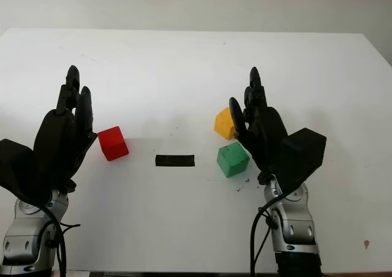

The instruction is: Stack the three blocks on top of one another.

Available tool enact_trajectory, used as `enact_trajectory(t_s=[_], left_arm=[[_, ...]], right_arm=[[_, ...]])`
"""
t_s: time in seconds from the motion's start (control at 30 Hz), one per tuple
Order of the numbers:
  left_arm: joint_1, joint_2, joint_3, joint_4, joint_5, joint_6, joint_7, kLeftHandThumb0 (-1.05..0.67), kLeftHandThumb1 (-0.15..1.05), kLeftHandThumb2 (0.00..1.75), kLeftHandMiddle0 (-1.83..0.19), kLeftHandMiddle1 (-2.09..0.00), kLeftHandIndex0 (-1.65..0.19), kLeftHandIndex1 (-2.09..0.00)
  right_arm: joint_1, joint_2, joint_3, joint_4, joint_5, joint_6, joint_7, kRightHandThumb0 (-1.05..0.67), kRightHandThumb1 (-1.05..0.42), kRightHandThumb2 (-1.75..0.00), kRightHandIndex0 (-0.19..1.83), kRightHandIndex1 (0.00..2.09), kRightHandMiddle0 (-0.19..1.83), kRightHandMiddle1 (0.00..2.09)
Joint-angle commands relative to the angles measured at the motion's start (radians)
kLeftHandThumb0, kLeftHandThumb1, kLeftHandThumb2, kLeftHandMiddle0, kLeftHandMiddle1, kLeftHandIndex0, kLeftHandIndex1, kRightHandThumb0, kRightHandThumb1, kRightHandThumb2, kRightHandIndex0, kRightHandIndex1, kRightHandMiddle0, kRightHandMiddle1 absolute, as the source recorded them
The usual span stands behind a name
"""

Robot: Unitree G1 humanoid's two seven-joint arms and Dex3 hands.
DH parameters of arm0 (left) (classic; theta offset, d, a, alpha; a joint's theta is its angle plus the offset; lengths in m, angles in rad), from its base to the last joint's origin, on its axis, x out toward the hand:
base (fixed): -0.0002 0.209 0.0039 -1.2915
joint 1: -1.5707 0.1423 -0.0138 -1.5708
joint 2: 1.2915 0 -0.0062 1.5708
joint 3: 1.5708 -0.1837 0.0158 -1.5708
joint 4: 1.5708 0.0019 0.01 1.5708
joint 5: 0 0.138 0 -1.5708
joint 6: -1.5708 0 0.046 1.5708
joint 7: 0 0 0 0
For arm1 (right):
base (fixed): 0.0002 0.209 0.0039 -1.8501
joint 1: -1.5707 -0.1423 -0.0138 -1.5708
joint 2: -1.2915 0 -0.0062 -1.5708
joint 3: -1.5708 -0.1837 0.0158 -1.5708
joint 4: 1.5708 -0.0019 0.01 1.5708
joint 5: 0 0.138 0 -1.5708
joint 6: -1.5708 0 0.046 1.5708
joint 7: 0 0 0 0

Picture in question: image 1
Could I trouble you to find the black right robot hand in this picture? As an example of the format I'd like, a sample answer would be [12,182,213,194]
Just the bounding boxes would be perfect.
[228,66,290,181]

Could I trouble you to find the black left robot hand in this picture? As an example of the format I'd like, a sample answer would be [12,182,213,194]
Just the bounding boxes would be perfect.
[32,64,99,192]

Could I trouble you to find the green wooden block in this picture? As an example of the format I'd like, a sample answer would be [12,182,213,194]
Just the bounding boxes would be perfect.
[216,141,249,178]

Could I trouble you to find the yellow wooden block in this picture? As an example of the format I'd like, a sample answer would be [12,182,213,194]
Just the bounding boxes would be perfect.
[214,107,237,141]

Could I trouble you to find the red wooden block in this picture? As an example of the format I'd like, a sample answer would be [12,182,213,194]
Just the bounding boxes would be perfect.
[97,126,130,162]

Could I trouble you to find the black tape strip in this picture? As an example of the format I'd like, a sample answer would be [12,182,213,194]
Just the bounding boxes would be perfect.
[155,154,195,168]

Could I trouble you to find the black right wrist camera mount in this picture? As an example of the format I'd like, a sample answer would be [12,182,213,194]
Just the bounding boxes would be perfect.
[277,127,327,195]

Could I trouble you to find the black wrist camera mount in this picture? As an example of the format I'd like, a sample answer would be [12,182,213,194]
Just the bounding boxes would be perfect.
[0,138,53,211]
[277,127,327,195]

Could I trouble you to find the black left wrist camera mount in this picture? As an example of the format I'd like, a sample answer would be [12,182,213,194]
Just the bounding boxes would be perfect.
[0,138,53,211]

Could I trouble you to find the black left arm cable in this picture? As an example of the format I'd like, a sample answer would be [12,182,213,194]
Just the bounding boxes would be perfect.
[29,203,81,273]

